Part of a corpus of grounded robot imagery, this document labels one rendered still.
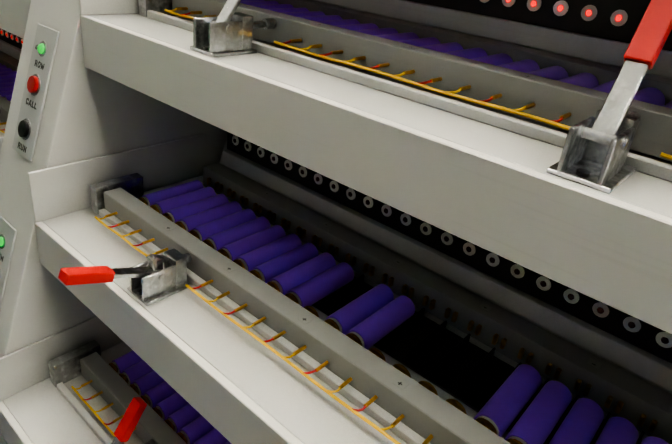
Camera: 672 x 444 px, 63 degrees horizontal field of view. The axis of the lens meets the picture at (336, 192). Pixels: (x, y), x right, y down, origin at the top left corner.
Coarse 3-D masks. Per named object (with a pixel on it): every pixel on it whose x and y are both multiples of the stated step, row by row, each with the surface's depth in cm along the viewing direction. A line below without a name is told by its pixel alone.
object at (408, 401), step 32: (128, 224) 51; (160, 224) 48; (192, 256) 45; (224, 256) 45; (192, 288) 43; (224, 288) 43; (256, 288) 41; (288, 320) 38; (320, 320) 39; (320, 352) 37; (352, 352) 36; (352, 384) 36; (384, 384) 34; (416, 384) 34; (416, 416) 32; (448, 416) 32
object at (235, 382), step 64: (64, 192) 52; (128, 192) 55; (64, 256) 48; (128, 256) 47; (448, 256) 45; (128, 320) 42; (192, 320) 41; (576, 320) 39; (192, 384) 38; (256, 384) 36; (320, 384) 36
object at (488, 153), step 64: (128, 0) 50; (192, 0) 49; (256, 0) 54; (320, 0) 54; (384, 0) 49; (448, 0) 46; (512, 0) 42; (576, 0) 39; (640, 0) 37; (128, 64) 44; (192, 64) 38; (256, 64) 38; (320, 64) 37; (384, 64) 36; (448, 64) 34; (512, 64) 37; (576, 64) 38; (640, 64) 24; (256, 128) 36; (320, 128) 32; (384, 128) 29; (448, 128) 29; (512, 128) 30; (576, 128) 24; (640, 128) 28; (384, 192) 30; (448, 192) 27; (512, 192) 25; (576, 192) 23; (640, 192) 24; (512, 256) 26; (576, 256) 24; (640, 256) 22
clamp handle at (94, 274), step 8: (152, 264) 42; (64, 272) 37; (72, 272) 37; (80, 272) 37; (88, 272) 38; (96, 272) 38; (104, 272) 39; (112, 272) 39; (120, 272) 40; (128, 272) 40; (136, 272) 41; (144, 272) 41; (152, 272) 42; (64, 280) 37; (72, 280) 37; (80, 280) 37; (88, 280) 38; (96, 280) 38; (104, 280) 39; (112, 280) 39
